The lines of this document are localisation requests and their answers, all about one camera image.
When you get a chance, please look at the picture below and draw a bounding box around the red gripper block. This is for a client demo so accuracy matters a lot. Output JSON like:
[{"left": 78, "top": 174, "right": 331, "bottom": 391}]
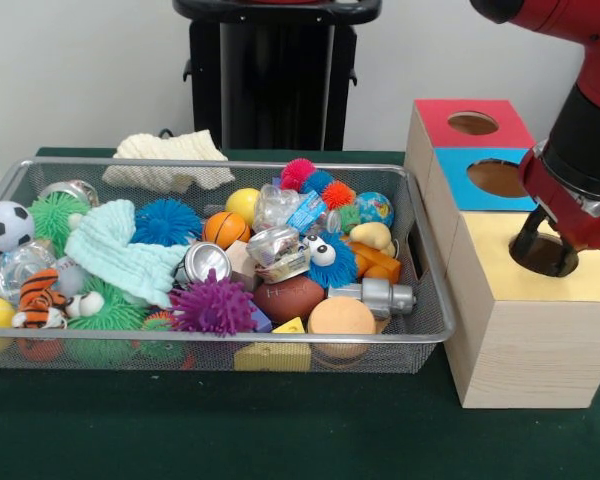
[{"left": 517, "top": 142, "right": 600, "bottom": 267}]

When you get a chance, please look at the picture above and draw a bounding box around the cream knit cloth roll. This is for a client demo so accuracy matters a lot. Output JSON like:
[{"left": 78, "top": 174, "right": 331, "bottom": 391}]
[{"left": 102, "top": 130, "right": 236, "bottom": 195}]

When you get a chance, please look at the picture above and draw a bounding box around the black and white soccer ball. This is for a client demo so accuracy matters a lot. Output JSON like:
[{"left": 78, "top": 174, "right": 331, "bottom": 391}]
[{"left": 0, "top": 200, "right": 36, "bottom": 253}]

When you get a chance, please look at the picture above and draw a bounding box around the purple spiky ball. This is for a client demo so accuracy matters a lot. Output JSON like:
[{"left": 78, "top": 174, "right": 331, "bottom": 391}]
[{"left": 169, "top": 270, "right": 258, "bottom": 337}]

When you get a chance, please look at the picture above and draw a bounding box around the wooden three-hole box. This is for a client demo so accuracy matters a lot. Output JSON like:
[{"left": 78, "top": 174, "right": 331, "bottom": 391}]
[{"left": 404, "top": 98, "right": 600, "bottom": 409}]

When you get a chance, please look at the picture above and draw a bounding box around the yellow ball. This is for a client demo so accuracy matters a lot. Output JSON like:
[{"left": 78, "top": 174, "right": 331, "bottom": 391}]
[{"left": 225, "top": 188, "right": 261, "bottom": 226}]

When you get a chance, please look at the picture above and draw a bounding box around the clear mesh bin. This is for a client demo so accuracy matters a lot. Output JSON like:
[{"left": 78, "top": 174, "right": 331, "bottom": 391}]
[{"left": 0, "top": 155, "right": 457, "bottom": 376}]

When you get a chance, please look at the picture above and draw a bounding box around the brown toy football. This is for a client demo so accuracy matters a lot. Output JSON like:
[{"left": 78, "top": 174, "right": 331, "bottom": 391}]
[{"left": 254, "top": 276, "right": 326, "bottom": 325}]

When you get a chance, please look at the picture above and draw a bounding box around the green spiky ball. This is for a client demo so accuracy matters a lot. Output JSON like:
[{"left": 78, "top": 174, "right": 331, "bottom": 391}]
[{"left": 30, "top": 192, "right": 91, "bottom": 259}]

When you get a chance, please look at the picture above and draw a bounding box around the mint green knit cloth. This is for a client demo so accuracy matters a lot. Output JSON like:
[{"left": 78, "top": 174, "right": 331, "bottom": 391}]
[{"left": 64, "top": 199, "right": 189, "bottom": 309}]

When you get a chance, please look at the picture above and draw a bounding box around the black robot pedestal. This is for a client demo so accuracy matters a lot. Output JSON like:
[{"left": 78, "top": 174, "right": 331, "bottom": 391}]
[{"left": 173, "top": 0, "right": 383, "bottom": 151}]

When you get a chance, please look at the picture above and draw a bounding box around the blue fuzzy monster toy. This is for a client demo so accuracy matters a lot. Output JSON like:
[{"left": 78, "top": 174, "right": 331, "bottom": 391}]
[{"left": 302, "top": 233, "right": 359, "bottom": 290}]

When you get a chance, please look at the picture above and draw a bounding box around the orange tiger plush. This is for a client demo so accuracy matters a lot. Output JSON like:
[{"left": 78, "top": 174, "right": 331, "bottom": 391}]
[{"left": 10, "top": 267, "right": 73, "bottom": 331}]

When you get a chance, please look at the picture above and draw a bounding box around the yellow cheese wedge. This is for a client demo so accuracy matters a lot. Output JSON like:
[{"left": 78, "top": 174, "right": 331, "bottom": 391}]
[{"left": 233, "top": 318, "right": 312, "bottom": 373}]

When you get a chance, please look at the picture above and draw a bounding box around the dark green tablecloth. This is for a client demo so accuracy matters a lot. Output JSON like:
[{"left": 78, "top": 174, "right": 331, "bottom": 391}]
[{"left": 0, "top": 147, "right": 600, "bottom": 480}]

